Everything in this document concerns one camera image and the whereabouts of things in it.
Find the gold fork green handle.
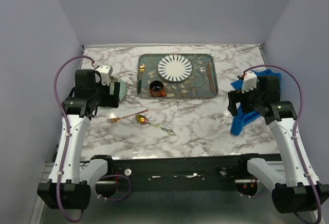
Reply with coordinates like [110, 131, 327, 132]
[137, 64, 145, 94]

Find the green floral serving tray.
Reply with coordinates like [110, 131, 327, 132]
[137, 53, 218, 98]

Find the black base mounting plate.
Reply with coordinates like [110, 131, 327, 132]
[92, 153, 281, 192]

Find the orange black mug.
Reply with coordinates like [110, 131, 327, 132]
[149, 80, 167, 97]

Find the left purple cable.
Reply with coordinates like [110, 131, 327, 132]
[53, 56, 96, 222]

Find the copper fork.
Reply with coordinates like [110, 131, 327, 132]
[106, 109, 148, 123]

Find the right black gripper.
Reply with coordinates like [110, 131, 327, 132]
[227, 82, 264, 116]

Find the iridescent gold spoon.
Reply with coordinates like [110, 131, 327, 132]
[135, 114, 174, 135]

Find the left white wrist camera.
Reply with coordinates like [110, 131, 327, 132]
[95, 65, 113, 86]

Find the green saucer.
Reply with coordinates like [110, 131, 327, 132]
[114, 77, 126, 102]

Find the blue cloth napkin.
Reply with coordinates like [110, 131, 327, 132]
[230, 69, 281, 136]

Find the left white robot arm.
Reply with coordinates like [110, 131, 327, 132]
[37, 65, 120, 210]

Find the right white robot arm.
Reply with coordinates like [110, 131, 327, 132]
[228, 71, 328, 214]

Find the white blue striped plate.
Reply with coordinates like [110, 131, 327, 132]
[157, 54, 193, 83]

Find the silver spoon on tray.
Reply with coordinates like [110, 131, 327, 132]
[198, 66, 209, 92]

